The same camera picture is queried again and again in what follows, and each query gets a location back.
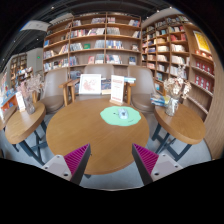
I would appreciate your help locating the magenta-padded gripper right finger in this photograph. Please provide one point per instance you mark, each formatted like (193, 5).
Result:
(146, 160)

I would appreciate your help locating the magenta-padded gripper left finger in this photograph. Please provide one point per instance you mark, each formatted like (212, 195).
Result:
(77, 159)

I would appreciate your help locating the translucent light-blue computer mouse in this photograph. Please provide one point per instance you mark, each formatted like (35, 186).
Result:
(123, 114)

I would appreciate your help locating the green smiley-face mouse pad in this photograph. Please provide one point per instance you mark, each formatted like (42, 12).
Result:
(108, 118)

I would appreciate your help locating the round side table, beige flowers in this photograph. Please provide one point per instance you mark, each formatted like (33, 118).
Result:
(181, 125)

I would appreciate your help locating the glass vase with beige flowers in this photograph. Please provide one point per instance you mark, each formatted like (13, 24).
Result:
(171, 107)

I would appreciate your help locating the pile of colourful books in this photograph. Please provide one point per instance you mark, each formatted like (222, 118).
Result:
(158, 100)

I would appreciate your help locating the round side table, pink flowers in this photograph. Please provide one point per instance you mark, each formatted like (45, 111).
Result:
(25, 125)

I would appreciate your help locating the brown armchair holding book pile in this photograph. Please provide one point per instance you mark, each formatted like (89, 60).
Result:
(143, 90)

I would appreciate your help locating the brown wooden-armed armchair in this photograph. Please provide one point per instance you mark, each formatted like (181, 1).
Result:
(53, 90)

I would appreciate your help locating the white framed floral picture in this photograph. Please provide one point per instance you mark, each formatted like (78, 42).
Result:
(90, 84)

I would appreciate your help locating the white sign on wooden base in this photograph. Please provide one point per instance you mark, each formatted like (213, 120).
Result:
(117, 89)

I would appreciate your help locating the dark blue book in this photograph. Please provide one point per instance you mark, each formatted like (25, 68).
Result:
(106, 86)

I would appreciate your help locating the small white table sign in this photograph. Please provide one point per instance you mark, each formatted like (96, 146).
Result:
(20, 101)

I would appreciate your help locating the light-blue stack of books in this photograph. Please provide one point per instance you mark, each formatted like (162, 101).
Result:
(130, 80)

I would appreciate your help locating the brown armchair holding framed picture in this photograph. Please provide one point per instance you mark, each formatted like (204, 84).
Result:
(100, 69)

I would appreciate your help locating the distant wooden bookshelf unit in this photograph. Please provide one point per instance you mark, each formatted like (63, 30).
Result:
(20, 65)

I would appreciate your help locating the tall curved wooden bookshelf unit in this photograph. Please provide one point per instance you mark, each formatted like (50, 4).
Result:
(173, 50)

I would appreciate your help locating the wide wooden bookshelf unit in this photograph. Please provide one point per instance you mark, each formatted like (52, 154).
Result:
(90, 40)

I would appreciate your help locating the white hanging ceiling sign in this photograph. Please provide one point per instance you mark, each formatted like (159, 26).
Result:
(35, 25)

